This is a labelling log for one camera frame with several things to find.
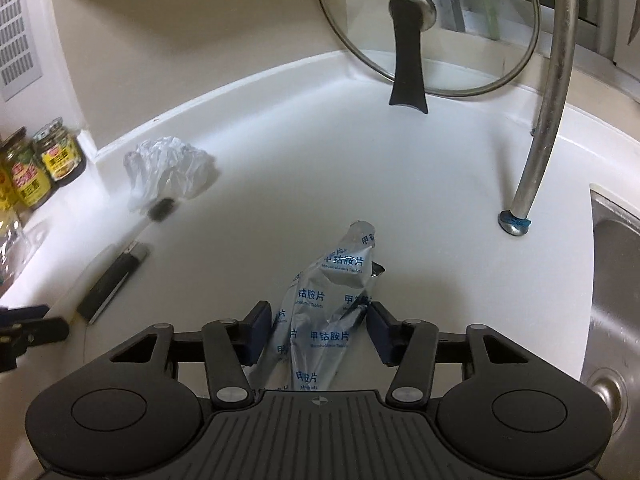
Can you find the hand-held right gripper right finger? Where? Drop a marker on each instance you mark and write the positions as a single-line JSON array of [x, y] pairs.
[[382, 335]]

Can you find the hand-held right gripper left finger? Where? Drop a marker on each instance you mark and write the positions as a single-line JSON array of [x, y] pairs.
[[257, 332]]

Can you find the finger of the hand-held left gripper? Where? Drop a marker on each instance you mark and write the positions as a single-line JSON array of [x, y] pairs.
[[45, 330], [22, 313]]

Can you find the silver foil pouch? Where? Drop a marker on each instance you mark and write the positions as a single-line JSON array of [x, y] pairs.
[[325, 300]]

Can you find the white plastic bag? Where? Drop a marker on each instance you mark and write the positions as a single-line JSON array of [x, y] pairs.
[[165, 165]]

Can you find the crushed clear green label bottle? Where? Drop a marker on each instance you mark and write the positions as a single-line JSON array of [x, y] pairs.
[[17, 255]]

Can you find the sauce jar with dark lid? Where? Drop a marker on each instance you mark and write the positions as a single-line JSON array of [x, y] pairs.
[[25, 175]]

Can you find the small black object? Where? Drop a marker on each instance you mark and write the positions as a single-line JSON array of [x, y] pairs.
[[161, 208]]

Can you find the sauce jar with checkered lid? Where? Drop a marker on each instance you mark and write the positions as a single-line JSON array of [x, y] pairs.
[[60, 155]]

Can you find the stainless steel sink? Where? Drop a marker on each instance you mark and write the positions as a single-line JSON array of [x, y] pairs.
[[617, 310]]

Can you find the steel dish rack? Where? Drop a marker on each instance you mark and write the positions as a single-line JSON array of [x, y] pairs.
[[555, 110]]

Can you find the green cutting board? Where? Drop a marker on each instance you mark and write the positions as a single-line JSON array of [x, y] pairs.
[[487, 0]]

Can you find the grey wall vent grille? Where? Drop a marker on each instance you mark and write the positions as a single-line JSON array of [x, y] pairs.
[[17, 35]]

